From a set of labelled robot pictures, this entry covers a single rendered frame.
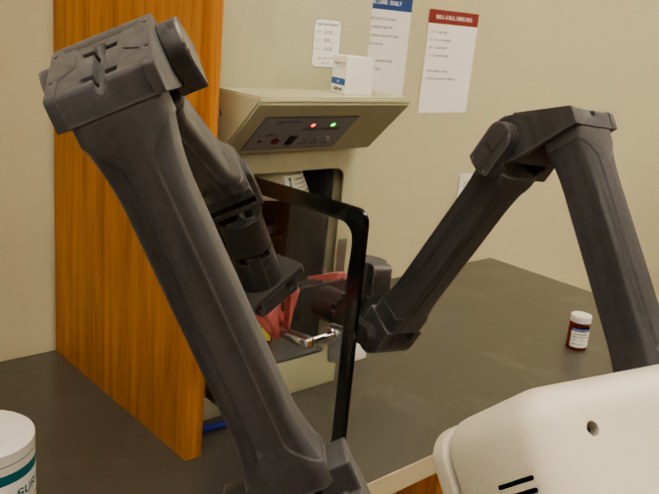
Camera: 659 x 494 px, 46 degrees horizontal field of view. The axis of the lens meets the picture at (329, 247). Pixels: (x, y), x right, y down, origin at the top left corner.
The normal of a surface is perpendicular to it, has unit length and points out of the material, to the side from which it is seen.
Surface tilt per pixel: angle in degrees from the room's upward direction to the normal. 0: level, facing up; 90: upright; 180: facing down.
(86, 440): 0
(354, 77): 90
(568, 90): 90
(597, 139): 54
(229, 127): 90
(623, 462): 48
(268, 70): 90
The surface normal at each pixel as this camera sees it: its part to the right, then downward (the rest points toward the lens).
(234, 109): -0.74, 0.12
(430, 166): 0.66, 0.26
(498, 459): -0.87, 0.06
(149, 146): 0.08, 0.22
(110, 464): 0.09, -0.96
